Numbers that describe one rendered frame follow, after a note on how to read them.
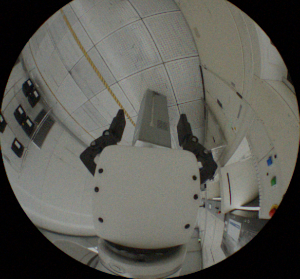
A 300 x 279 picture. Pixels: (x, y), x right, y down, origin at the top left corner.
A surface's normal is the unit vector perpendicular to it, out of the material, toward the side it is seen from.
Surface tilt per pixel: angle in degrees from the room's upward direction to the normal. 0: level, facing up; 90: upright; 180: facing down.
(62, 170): 90
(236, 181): 90
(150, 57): 0
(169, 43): 0
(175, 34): 0
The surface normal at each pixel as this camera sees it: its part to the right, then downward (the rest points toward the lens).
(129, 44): -0.06, 0.75
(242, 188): -0.38, -0.63
